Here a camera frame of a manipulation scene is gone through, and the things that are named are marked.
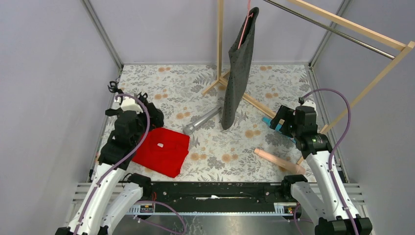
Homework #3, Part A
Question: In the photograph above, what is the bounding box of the silver microphone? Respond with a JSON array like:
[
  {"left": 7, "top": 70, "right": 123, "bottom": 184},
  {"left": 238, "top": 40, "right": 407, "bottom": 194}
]
[{"left": 183, "top": 106, "right": 222, "bottom": 135}]

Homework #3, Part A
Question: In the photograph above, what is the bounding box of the blue microphone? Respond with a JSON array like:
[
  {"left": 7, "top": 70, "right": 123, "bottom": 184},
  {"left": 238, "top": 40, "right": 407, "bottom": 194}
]
[{"left": 262, "top": 117, "right": 296, "bottom": 143}]

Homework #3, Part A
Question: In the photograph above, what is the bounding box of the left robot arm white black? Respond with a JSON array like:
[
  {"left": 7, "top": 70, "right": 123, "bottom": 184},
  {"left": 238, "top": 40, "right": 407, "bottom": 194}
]
[{"left": 56, "top": 94, "right": 164, "bottom": 235}]

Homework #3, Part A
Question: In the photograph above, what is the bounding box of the black mic stand front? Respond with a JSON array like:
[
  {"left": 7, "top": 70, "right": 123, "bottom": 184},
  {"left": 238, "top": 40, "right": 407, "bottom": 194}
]
[{"left": 105, "top": 108, "right": 122, "bottom": 117}]

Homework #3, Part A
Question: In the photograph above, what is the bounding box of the black mic stand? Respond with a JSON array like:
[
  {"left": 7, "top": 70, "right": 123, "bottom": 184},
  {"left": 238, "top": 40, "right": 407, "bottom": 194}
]
[
  {"left": 105, "top": 108, "right": 122, "bottom": 117},
  {"left": 107, "top": 81, "right": 124, "bottom": 98}
]

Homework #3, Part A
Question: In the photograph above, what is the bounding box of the black mic stand rear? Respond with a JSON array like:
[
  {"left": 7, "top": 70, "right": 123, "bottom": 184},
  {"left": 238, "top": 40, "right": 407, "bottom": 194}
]
[{"left": 107, "top": 81, "right": 124, "bottom": 98}]

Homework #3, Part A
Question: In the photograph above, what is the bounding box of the red folded cloth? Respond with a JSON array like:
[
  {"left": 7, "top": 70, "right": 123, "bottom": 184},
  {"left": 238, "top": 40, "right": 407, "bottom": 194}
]
[{"left": 132, "top": 128, "right": 190, "bottom": 178}]

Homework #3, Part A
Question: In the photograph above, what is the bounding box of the pink beige microphone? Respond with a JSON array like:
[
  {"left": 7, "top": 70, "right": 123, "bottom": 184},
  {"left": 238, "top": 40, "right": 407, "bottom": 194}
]
[{"left": 254, "top": 148, "right": 306, "bottom": 175}]

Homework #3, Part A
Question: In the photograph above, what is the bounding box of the dark grey hanging garment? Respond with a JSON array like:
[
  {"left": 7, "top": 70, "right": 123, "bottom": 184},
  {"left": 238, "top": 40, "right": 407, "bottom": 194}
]
[{"left": 221, "top": 7, "right": 259, "bottom": 130}]

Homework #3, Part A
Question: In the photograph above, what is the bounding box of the metal rack rod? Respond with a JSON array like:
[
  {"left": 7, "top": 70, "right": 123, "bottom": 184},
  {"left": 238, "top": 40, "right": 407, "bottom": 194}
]
[{"left": 266, "top": 0, "right": 405, "bottom": 60}]

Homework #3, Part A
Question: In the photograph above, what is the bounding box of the pink clothes hanger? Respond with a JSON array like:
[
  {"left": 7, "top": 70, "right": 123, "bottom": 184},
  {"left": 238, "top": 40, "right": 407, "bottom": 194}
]
[{"left": 237, "top": 0, "right": 253, "bottom": 49}]

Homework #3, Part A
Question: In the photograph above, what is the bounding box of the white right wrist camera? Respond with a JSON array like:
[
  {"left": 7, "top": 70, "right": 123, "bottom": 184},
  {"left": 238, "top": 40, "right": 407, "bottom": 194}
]
[{"left": 302, "top": 100, "right": 317, "bottom": 109}]

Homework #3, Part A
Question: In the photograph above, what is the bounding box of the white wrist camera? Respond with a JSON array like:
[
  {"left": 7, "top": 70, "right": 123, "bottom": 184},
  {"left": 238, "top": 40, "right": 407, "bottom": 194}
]
[
  {"left": 120, "top": 96, "right": 143, "bottom": 114},
  {"left": 302, "top": 100, "right": 317, "bottom": 109}
]

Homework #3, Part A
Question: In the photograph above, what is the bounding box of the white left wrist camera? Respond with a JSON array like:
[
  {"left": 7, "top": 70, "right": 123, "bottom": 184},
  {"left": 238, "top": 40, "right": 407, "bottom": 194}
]
[{"left": 120, "top": 96, "right": 143, "bottom": 114}]

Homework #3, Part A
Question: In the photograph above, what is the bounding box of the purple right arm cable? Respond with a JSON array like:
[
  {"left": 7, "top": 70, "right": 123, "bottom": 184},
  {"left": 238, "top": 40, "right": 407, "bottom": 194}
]
[{"left": 293, "top": 88, "right": 361, "bottom": 235}]

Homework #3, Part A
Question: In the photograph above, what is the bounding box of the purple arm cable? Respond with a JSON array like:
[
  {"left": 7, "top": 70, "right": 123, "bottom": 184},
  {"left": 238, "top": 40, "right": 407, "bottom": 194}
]
[
  {"left": 72, "top": 94, "right": 151, "bottom": 235},
  {"left": 293, "top": 88, "right": 361, "bottom": 235}
]

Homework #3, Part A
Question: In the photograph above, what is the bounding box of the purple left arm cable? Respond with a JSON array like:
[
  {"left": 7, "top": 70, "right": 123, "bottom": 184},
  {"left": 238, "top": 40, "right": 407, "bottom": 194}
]
[{"left": 72, "top": 94, "right": 151, "bottom": 235}]

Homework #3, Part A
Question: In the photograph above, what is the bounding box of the wooden clothes rack frame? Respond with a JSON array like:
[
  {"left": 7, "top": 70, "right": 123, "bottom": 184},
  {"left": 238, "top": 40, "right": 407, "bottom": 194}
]
[{"left": 201, "top": 0, "right": 415, "bottom": 166}]

